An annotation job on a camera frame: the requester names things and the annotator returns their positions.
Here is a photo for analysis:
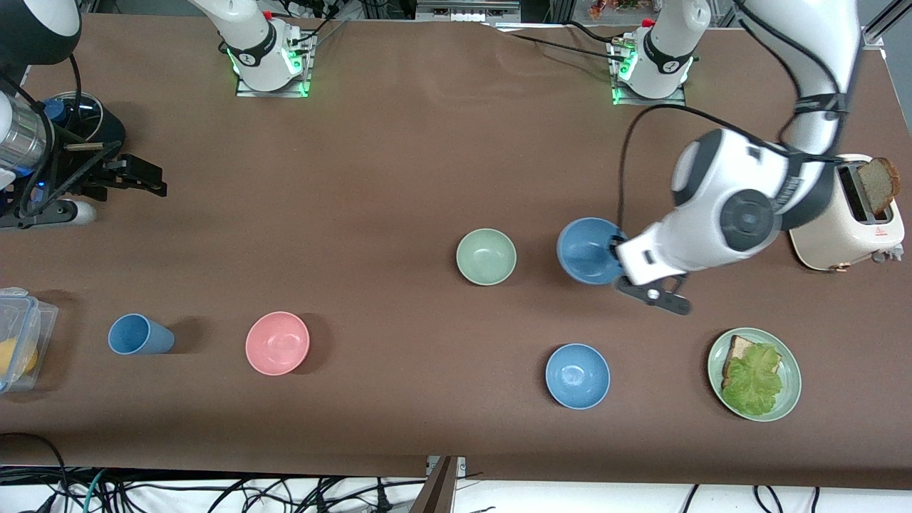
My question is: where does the green bowl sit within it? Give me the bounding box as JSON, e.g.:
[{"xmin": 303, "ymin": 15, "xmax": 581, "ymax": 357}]
[{"xmin": 456, "ymin": 228, "xmax": 517, "ymax": 286}]

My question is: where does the green plate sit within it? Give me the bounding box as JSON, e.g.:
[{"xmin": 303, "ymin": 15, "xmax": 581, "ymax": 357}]
[{"xmin": 708, "ymin": 328, "xmax": 802, "ymax": 423}]

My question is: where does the pink bowl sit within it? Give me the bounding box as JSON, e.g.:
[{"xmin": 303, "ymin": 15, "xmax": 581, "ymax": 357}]
[{"xmin": 245, "ymin": 311, "xmax": 311, "ymax": 376}]

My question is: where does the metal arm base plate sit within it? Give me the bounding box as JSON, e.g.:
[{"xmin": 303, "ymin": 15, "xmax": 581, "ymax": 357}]
[
  {"xmin": 235, "ymin": 27, "xmax": 311, "ymax": 99},
  {"xmin": 611, "ymin": 39, "xmax": 688, "ymax": 108}
]

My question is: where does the green lettuce leaf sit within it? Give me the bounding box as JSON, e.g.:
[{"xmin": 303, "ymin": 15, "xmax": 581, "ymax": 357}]
[{"xmin": 721, "ymin": 343, "xmax": 784, "ymax": 417}]

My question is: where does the black pot blue handle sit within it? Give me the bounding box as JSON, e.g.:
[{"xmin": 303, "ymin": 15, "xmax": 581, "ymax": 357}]
[{"xmin": 39, "ymin": 91, "xmax": 128, "ymax": 154}]

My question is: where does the brown bread slice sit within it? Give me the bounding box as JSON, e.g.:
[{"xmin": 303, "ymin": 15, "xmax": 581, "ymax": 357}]
[{"xmin": 857, "ymin": 157, "xmax": 901, "ymax": 215}]

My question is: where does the brown table cloth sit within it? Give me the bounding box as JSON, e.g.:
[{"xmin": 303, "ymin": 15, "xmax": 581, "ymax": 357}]
[{"xmin": 0, "ymin": 14, "xmax": 912, "ymax": 491}]

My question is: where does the aluminium frame rail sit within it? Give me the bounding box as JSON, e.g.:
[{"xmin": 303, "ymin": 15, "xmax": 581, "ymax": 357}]
[{"xmin": 415, "ymin": 0, "xmax": 522, "ymax": 24}]

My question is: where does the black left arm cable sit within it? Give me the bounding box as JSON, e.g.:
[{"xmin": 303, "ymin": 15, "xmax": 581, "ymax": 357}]
[{"xmin": 616, "ymin": 0, "xmax": 859, "ymax": 236}]

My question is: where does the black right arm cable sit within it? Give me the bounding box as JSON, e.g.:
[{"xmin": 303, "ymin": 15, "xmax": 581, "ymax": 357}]
[{"xmin": 0, "ymin": 53, "xmax": 85, "ymax": 218}]

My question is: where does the cream white toaster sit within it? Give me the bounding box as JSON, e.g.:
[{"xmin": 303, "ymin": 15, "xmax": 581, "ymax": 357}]
[{"xmin": 788, "ymin": 154, "xmax": 906, "ymax": 273}]

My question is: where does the clear plastic container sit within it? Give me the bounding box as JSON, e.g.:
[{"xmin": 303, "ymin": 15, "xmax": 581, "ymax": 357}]
[{"xmin": 0, "ymin": 287, "xmax": 59, "ymax": 394}]

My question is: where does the teal floor cable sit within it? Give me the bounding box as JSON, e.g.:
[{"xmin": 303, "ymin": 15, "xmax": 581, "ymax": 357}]
[{"xmin": 82, "ymin": 469, "xmax": 109, "ymax": 513}]

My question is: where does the blue bowl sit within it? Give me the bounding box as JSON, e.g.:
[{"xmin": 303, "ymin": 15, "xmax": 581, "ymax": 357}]
[
  {"xmin": 545, "ymin": 343, "xmax": 611, "ymax": 410},
  {"xmin": 556, "ymin": 217, "xmax": 631, "ymax": 286}
]

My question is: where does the glass lid blue knob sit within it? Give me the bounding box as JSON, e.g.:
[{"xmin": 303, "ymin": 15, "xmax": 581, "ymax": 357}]
[{"xmin": 41, "ymin": 91, "xmax": 105, "ymax": 143}]

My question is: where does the yellow fruit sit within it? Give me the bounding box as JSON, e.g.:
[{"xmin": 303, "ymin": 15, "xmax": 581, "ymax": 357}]
[{"xmin": 0, "ymin": 338, "xmax": 38, "ymax": 378}]

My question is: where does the black table cable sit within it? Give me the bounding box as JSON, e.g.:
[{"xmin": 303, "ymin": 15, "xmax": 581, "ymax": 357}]
[{"xmin": 484, "ymin": 21, "xmax": 628, "ymax": 61}]

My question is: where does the blue cup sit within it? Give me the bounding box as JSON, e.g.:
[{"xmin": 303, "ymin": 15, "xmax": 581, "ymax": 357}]
[{"xmin": 108, "ymin": 313, "xmax": 175, "ymax": 356}]

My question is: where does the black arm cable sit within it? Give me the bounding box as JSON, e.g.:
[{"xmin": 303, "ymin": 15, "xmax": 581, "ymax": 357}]
[
  {"xmin": 0, "ymin": 53, "xmax": 85, "ymax": 218},
  {"xmin": 616, "ymin": 0, "xmax": 859, "ymax": 236}
]

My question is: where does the dark table support post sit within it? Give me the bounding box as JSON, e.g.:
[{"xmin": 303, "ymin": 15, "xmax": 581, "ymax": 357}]
[{"xmin": 410, "ymin": 456, "xmax": 467, "ymax": 513}]

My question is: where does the toast bread slice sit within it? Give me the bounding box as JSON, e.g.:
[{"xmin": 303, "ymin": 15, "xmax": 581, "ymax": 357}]
[{"xmin": 722, "ymin": 335, "xmax": 783, "ymax": 389}]

